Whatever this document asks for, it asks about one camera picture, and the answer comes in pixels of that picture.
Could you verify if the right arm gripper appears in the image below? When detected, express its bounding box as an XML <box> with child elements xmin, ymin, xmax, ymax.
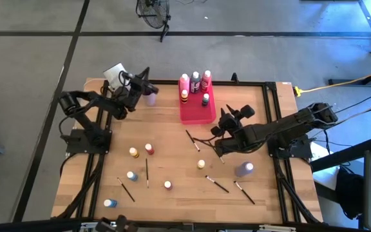
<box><xmin>211</xmin><ymin>104</ymin><xmax>256</xmax><ymax>136</ymax></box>

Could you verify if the pink plastic tray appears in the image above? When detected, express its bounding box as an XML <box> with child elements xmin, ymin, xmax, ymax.
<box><xmin>177</xmin><ymin>78</ymin><xmax>217</xmax><ymax>125</ymax></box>

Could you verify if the black floor fan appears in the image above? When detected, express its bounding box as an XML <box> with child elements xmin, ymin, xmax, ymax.
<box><xmin>135</xmin><ymin>0</ymin><xmax>173</xmax><ymax>43</ymax></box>

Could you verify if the black bag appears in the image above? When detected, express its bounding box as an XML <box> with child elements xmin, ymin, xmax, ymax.
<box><xmin>336</xmin><ymin>166</ymin><xmax>365</xmax><ymax>220</ymax></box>

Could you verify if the yellow extension cord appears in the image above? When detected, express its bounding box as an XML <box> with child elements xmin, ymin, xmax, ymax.
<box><xmin>293</xmin><ymin>66</ymin><xmax>371</xmax><ymax>97</ymax></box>

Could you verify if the large red paint bottle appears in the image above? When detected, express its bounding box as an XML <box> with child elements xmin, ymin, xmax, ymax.
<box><xmin>200</xmin><ymin>70</ymin><xmax>213</xmax><ymax>93</ymax></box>

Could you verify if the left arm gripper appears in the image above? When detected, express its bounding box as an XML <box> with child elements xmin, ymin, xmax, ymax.
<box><xmin>119</xmin><ymin>66</ymin><xmax>160</xmax><ymax>110</ymax></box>

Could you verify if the lavender plastic cup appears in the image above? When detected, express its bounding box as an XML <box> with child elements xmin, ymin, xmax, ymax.
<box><xmin>142</xmin><ymin>86</ymin><xmax>158</xmax><ymax>107</ymax></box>

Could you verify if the large pink paint bottle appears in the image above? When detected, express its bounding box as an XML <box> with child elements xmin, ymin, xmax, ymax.
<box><xmin>178</xmin><ymin>73</ymin><xmax>191</xmax><ymax>94</ymax></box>

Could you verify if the black aluminium table frame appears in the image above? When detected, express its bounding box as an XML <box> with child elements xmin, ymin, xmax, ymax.
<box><xmin>52</xmin><ymin>79</ymin><xmax>323</xmax><ymax>232</ymax></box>

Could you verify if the large dark blue paint bottle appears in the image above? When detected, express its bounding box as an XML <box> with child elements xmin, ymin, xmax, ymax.
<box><xmin>189</xmin><ymin>71</ymin><xmax>202</xmax><ymax>94</ymax></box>

